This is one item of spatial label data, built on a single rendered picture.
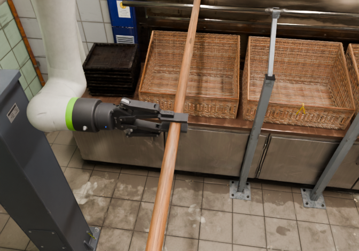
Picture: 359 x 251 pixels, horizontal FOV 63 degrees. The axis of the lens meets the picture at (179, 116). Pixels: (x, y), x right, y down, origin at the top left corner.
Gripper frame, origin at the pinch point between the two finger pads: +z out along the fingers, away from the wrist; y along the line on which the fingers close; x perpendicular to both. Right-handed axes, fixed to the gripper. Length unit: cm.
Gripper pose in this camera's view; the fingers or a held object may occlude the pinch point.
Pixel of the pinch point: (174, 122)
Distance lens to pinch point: 77.0
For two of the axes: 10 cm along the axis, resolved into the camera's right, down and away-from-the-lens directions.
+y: -0.1, 7.2, 7.0
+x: -1.1, 6.9, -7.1
